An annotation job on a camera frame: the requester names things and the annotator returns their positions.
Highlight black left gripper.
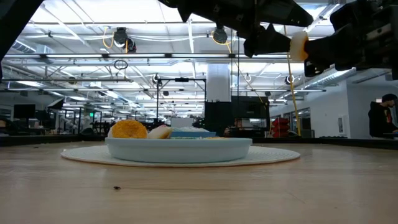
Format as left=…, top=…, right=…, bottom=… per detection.
left=157, top=0, right=314, bottom=58

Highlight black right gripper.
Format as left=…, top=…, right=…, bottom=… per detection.
left=303, top=0, right=398, bottom=78

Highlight small white donut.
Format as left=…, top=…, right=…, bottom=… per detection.
left=289, top=30, right=310, bottom=62

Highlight small pale yellow donut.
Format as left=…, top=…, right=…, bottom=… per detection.
left=147, top=124, right=174, bottom=139

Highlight white building pillar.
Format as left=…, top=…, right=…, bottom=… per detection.
left=206, top=63, right=233, bottom=103

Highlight person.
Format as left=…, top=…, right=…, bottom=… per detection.
left=368, top=93, right=398, bottom=139
left=223, top=118, right=246, bottom=138

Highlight red stacked bins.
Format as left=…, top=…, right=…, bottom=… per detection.
left=271, top=117, right=290, bottom=139

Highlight black cabinet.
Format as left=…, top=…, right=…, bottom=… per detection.
left=204, top=95, right=271, bottom=138

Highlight white round woven placemat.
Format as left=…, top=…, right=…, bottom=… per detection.
left=60, top=144, right=302, bottom=169

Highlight white board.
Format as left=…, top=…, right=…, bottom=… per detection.
left=170, top=117, right=194, bottom=128

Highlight blue flat plate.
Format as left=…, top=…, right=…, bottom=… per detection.
left=170, top=131, right=217, bottom=139

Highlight pale blue deep plate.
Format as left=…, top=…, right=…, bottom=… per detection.
left=104, top=138, right=253, bottom=164

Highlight black monitor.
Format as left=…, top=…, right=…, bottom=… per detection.
left=13, top=104, right=36, bottom=119

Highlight silver ventilation duct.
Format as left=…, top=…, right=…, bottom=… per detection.
left=306, top=67, right=358, bottom=90

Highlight yellow hanging cable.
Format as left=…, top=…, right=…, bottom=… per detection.
left=283, top=24, right=302, bottom=138

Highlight thin black hanging cable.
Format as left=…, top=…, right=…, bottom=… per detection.
left=237, top=37, right=241, bottom=97
left=230, top=29, right=234, bottom=97

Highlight black ceiling cable reel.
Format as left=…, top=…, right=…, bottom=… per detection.
left=112, top=27, right=137, bottom=54
left=212, top=27, right=229, bottom=45

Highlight black table edge rail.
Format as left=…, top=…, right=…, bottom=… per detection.
left=0, top=134, right=398, bottom=151

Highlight black tubular stand frame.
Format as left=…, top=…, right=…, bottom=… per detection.
left=156, top=77, right=207, bottom=125

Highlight black overhead frame rail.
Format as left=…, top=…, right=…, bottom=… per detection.
left=2, top=53, right=292, bottom=60

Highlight black coiled cable loop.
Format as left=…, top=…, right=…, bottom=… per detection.
left=113, top=59, right=129, bottom=71

